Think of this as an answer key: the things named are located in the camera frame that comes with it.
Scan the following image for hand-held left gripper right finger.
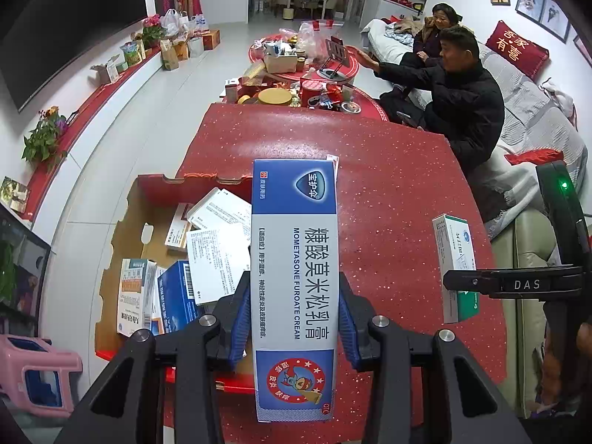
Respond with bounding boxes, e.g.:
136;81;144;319
339;274;532;444

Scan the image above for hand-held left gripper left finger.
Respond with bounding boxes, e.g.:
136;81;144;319
53;272;253;444

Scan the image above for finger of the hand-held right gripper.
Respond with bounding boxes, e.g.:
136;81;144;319
443;266;583;297

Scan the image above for white green medicine box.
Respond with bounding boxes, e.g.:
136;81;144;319
432;214;479;324

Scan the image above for blue white long cream box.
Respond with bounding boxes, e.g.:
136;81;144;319
251;158;340;423

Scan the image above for blue white medicine box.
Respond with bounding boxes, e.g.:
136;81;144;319
157;260;204;334

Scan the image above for orange white medicine box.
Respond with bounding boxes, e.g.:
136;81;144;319
152;266;168;336

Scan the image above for red cardboard gift box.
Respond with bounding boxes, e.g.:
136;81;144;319
95;173;255;394

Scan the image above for person's right hand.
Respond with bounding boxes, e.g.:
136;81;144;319
536;324;592;410

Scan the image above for beige leather seat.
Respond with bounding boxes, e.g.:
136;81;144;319
490;208;569;419

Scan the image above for red cloth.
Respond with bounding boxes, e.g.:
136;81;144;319
502;148;562;165

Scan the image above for grey sofa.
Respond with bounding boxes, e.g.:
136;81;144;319
361;18;588;241

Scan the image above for white cloth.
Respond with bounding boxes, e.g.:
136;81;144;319
540;78;576;116

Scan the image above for red printed pillow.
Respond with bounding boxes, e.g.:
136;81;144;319
485;20;550;79

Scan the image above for pink plastic stool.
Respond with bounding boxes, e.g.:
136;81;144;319
0;335;84;419

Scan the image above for dark glass cabinet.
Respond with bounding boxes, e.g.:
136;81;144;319
0;203;51;338

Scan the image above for yellow round lid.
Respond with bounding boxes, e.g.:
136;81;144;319
258;88;293;106

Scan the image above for red round tin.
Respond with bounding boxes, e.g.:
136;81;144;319
300;78;324;107

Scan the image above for round red table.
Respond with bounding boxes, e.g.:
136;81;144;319
248;39;366;85

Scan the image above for black phone stand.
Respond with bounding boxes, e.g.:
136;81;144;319
319;37;351;79

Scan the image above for green printed packet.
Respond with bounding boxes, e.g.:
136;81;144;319
0;176;31;213

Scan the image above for potted green plant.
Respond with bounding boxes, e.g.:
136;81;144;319
21;106;70;162

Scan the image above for brown paper bag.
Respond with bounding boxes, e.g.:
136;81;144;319
160;39;180;71

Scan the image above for open white box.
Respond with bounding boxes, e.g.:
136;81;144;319
90;55;128;85

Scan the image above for green snack bag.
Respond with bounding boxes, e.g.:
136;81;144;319
120;41;142;66

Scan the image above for pink flower pot plant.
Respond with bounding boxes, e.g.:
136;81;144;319
141;15;166;49

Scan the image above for white plastic bag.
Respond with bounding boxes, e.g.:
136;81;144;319
162;8;190;38

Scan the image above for black television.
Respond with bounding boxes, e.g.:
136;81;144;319
0;0;155;112

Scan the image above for framed wall picture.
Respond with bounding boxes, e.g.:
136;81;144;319
515;0;546;24
540;0;572;43

